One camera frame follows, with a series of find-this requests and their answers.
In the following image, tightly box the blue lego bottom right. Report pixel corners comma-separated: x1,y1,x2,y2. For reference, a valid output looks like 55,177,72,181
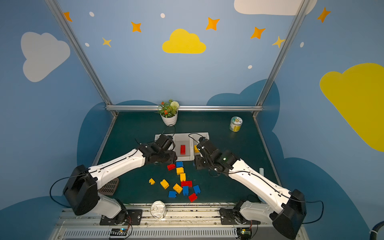
193,185,201,195

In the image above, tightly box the aluminium rail frame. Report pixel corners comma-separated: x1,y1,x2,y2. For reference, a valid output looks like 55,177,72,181
47,202,310,240

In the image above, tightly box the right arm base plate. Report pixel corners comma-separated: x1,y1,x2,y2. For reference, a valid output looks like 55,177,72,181
219,208,252,225

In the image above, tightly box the potted plant white pot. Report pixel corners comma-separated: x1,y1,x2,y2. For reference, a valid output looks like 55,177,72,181
157,99,180,127

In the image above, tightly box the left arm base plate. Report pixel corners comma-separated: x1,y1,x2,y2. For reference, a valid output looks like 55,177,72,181
100,210,143,226

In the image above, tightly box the long red lego brick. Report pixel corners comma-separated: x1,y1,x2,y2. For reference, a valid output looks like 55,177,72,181
180,145,186,155

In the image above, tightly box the white left bin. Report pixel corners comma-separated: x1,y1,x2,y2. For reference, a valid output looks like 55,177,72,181
154,134,175,151

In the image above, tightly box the right circuit board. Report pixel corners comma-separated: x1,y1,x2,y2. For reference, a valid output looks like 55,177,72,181
236,228,252,240

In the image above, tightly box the left circuit board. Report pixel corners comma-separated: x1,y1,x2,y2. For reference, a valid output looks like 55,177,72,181
109,228,129,240

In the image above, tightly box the blue lego near bins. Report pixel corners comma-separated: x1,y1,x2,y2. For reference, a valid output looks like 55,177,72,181
176,162,184,168

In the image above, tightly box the red lego bottom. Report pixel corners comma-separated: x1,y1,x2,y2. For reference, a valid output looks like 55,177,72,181
189,193,198,203

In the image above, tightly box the brown litter scoop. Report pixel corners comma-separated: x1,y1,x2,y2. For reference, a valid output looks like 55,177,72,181
99,178,120,196

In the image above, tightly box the white right bin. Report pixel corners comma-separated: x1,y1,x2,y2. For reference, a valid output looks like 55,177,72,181
188,133,209,158

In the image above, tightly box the blue lego bottom middle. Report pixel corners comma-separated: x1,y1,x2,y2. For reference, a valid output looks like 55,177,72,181
183,186,189,196

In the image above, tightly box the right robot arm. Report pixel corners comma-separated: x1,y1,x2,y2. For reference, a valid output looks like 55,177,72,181
196,137,307,240

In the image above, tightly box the circuit board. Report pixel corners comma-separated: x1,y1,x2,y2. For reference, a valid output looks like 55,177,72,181
236,228,252,240
109,228,129,240

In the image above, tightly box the red lego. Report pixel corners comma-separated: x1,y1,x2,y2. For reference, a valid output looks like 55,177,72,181
181,181,193,188
167,164,176,171
189,193,198,203

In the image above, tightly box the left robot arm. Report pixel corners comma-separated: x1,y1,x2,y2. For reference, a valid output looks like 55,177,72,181
63,135,177,225

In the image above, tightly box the blue lego bottom left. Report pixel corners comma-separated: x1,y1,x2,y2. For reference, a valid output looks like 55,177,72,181
168,191,178,198

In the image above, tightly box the green yellow tin can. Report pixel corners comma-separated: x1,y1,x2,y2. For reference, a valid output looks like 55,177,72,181
230,116,243,133

